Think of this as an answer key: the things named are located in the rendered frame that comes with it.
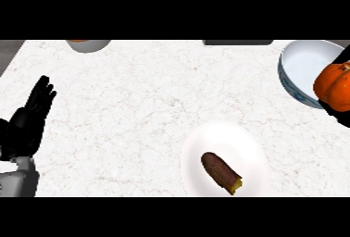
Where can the white plate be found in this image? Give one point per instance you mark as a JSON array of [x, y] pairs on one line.
[[219, 139]]

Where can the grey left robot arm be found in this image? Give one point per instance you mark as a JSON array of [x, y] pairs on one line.
[[15, 183]]

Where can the grey bowl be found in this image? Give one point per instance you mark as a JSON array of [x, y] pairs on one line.
[[89, 46]]

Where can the brown sweet potato piece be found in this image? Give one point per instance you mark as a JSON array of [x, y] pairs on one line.
[[219, 169]]

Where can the white bowl with blue pattern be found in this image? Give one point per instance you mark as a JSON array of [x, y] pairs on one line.
[[303, 66]]

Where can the dark grey flat object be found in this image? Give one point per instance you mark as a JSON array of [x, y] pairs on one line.
[[238, 42]]

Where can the orange squash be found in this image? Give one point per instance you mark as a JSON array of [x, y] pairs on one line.
[[336, 86]]

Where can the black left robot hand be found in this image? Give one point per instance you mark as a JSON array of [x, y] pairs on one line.
[[27, 123]]

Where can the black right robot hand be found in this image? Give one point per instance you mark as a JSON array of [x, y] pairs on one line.
[[340, 118]]

